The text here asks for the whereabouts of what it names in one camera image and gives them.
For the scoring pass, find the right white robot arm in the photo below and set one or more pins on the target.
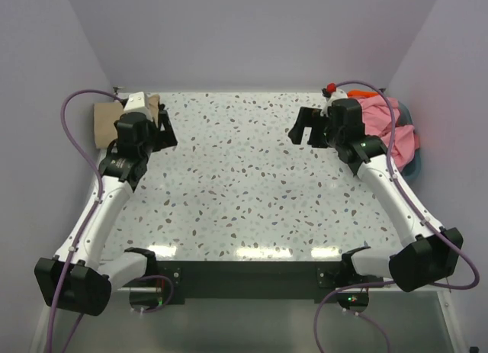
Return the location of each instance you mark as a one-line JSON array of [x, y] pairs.
[[427, 252]]

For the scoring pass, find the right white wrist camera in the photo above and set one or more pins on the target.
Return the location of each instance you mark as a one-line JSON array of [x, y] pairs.
[[331, 93]]

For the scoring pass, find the folded beige t-shirt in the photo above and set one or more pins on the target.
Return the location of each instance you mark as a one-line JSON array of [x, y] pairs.
[[114, 118]]

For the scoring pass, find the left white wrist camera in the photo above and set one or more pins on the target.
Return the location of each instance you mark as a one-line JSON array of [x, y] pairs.
[[138, 103]]

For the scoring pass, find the light pink t-shirt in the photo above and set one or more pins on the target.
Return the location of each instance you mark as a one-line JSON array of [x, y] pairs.
[[377, 120]]

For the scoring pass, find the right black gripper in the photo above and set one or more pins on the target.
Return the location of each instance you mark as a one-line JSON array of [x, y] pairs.
[[306, 119]]

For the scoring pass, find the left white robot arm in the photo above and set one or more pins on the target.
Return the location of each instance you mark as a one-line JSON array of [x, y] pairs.
[[74, 278]]

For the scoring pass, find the orange crumpled t-shirt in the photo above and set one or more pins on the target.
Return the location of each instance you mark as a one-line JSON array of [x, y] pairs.
[[361, 94]]

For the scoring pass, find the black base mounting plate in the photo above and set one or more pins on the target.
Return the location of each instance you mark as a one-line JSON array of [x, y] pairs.
[[257, 280]]

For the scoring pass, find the blue plastic basket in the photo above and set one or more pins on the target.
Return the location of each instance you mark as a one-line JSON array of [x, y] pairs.
[[408, 145]]

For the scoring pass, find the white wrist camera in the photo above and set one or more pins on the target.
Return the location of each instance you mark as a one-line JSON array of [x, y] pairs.
[[138, 103], [331, 93]]

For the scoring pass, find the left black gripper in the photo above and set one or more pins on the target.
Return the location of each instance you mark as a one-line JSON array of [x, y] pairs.
[[163, 138]]

